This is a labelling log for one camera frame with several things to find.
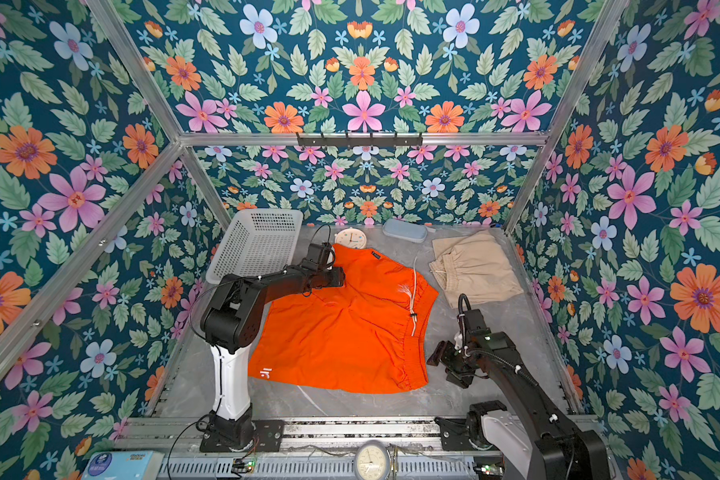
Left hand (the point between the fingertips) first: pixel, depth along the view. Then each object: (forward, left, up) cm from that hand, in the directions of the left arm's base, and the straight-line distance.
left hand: (343, 269), depth 102 cm
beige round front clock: (-55, -8, +1) cm, 56 cm away
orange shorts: (-24, -7, -4) cm, 25 cm away
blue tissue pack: (-53, +48, +2) cm, 71 cm away
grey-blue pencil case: (+18, -24, -1) cm, 30 cm away
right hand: (-35, -26, +1) cm, 43 cm away
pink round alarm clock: (+17, -2, -2) cm, 17 cm away
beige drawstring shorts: (0, -47, -2) cm, 47 cm away
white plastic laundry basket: (+18, +34, -4) cm, 39 cm away
